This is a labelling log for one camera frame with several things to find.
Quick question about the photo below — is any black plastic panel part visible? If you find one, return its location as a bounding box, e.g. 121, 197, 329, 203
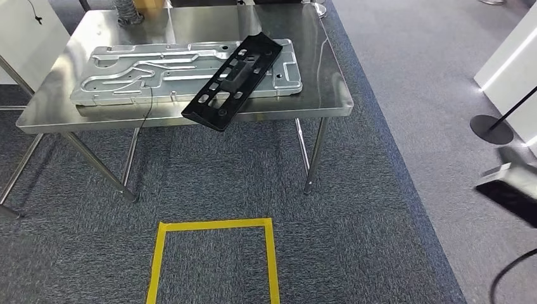
181, 32, 283, 132

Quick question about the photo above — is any stainless steel workbench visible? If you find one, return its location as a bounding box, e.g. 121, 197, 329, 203
16, 0, 355, 203

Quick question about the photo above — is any yellow floor tape square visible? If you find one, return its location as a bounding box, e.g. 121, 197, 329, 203
145, 217, 281, 304

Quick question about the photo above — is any chrome stool base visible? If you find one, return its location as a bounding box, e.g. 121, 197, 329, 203
301, 0, 328, 18

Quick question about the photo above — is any embossed aluminium plate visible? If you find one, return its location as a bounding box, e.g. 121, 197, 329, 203
70, 38, 304, 106

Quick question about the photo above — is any cardboard box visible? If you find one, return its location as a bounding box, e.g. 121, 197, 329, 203
133, 0, 170, 13

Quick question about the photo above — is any black stanchion with round base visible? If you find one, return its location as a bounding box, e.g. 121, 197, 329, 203
469, 85, 537, 146

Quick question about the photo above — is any steel side table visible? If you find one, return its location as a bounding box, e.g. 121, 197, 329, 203
0, 54, 46, 220

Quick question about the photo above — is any white lit display counter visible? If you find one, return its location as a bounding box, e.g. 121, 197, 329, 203
473, 0, 537, 160

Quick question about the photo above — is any white cabinet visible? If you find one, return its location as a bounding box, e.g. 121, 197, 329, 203
0, 0, 72, 86

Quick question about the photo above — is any thin black wire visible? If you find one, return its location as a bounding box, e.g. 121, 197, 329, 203
137, 85, 155, 132

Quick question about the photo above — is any grey ribbed flexible hose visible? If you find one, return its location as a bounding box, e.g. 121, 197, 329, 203
112, 0, 145, 27

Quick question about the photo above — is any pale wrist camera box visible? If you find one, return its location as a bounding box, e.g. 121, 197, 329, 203
476, 161, 537, 202

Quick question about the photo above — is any black camera cable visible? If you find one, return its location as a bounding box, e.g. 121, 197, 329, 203
488, 248, 537, 304

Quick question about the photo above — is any black wire on cabinet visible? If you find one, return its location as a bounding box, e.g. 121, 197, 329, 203
26, 0, 43, 25

